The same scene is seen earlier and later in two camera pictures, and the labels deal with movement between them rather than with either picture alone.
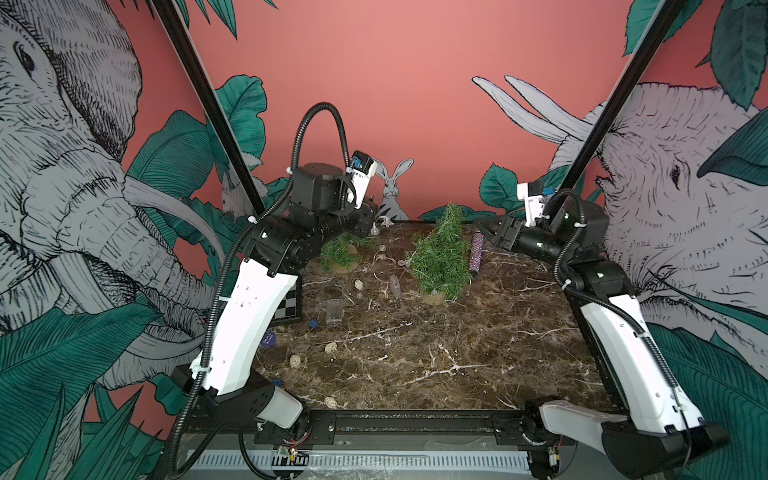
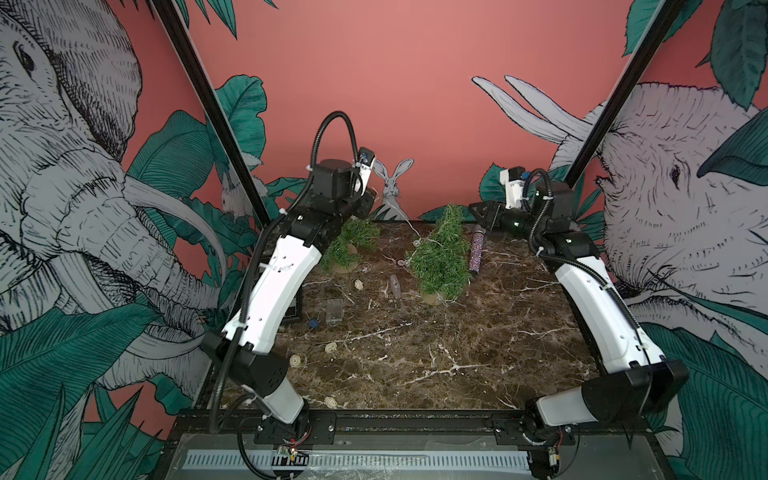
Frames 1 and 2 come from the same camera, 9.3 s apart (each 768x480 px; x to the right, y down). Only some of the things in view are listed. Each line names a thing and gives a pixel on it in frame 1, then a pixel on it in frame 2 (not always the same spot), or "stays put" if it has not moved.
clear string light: [384, 267] to [418, 239]
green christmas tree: [440, 260] stays put
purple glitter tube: [476, 251] stays put
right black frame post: [622, 96] stays put
